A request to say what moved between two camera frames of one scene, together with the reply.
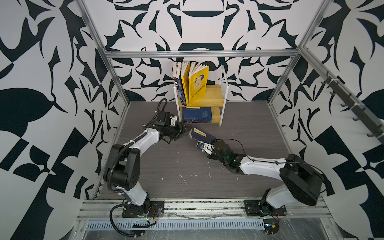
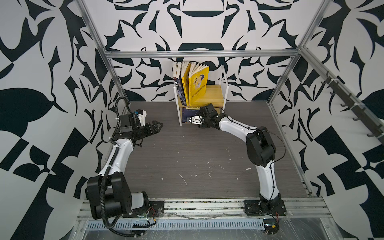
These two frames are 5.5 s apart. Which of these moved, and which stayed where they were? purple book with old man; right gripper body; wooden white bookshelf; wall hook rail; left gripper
Moved: right gripper body; left gripper
Stayed: purple book with old man; wooden white bookshelf; wall hook rail
